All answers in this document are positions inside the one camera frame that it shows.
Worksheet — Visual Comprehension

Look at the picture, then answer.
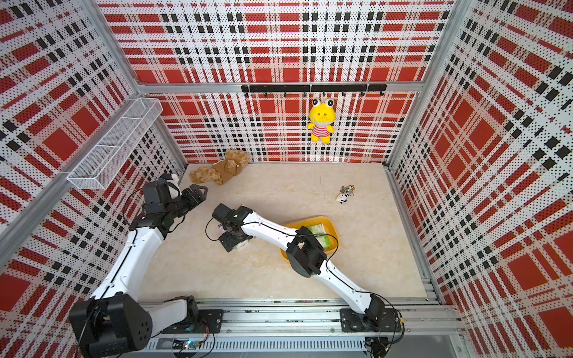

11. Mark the yellow frog plush striped shirt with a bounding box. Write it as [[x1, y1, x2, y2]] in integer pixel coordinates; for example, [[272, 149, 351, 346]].
[[307, 98, 336, 144]]

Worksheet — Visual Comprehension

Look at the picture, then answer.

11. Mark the black hook rail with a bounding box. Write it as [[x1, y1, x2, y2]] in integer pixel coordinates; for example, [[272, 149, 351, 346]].
[[241, 84, 388, 95]]

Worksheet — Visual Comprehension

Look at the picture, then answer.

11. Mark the small electronics board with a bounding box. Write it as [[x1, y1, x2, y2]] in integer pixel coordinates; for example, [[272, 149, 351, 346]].
[[172, 340, 202, 351]]

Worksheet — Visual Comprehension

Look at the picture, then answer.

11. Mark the brown teddy bear plush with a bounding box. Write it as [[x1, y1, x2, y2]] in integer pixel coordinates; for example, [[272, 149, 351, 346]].
[[190, 150, 250, 186]]

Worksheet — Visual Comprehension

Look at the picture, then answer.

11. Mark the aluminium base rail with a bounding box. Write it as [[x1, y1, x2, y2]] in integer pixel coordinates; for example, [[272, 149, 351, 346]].
[[128, 298, 474, 357]]

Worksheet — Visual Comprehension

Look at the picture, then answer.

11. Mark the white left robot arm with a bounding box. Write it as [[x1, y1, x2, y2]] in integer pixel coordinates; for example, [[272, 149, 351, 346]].
[[69, 173, 208, 357]]

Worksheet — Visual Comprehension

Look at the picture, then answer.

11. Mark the yellow plastic storage tray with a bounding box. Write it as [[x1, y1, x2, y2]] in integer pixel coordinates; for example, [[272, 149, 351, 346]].
[[285, 216, 339, 255]]

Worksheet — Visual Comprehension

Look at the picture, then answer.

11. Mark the green tissue pack tray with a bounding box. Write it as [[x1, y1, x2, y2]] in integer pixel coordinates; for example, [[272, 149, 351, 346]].
[[308, 224, 328, 238]]

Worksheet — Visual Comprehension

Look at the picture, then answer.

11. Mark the white wire mesh basket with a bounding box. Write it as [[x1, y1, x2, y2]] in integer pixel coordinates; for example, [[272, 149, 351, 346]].
[[67, 97, 162, 190]]

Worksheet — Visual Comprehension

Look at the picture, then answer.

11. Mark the white black cow plush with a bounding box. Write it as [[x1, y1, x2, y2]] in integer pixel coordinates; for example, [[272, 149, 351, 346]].
[[337, 193, 349, 204]]

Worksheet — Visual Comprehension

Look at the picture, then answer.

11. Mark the green tissue pack front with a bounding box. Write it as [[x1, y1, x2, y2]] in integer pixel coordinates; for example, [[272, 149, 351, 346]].
[[316, 235, 331, 250]]

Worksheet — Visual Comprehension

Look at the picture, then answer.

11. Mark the fox figure keychain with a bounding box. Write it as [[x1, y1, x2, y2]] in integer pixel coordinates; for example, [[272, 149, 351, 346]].
[[340, 184, 355, 196]]

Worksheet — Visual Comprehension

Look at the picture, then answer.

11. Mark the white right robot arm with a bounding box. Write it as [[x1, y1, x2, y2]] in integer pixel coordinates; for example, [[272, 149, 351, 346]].
[[212, 204, 405, 333]]

